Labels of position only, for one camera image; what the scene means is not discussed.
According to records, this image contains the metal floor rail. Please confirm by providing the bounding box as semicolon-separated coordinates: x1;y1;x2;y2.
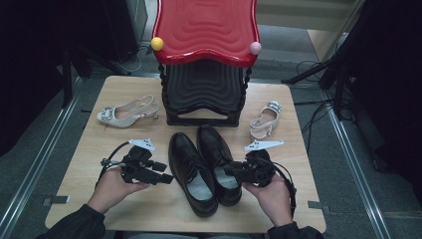
0;76;84;239
319;89;394;239

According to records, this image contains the white floor cable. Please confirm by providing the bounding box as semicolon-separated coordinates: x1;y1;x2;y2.
115;44;154;75

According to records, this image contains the black floor cable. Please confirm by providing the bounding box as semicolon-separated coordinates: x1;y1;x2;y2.
293;99;332;107
301;101;334;155

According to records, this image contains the black leather shoe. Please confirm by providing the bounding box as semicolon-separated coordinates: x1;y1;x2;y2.
167;131;219;218
196;123;243;207

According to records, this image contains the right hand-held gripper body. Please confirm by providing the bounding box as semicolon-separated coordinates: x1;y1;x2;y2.
244;140;285;187

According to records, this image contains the white jewelled high heel shoe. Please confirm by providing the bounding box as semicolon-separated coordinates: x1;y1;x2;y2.
96;95;161;128
249;100;283;142

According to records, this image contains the black curtain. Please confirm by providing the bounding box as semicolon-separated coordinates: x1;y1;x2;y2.
341;0;422;203
0;0;140;157

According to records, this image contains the person's right hand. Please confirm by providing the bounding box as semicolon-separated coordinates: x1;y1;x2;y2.
242;174;295;228

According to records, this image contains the black tripod stand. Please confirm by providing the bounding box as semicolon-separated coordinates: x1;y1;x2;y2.
61;43;130;109
281;49;352;120

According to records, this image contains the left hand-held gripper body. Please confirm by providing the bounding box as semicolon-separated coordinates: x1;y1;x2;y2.
120;138;156;184

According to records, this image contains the grey tape strip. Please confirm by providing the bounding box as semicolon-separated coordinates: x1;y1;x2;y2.
307;200;331;213
42;195;72;208

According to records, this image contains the person's left hand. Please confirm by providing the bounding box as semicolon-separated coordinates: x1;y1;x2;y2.
87;165;150;215

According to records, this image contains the right hand-held gripper cable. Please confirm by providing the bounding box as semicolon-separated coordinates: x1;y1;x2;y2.
262;155;298;218

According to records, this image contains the red and black shoe rack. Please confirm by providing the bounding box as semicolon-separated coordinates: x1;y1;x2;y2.
150;0;263;127

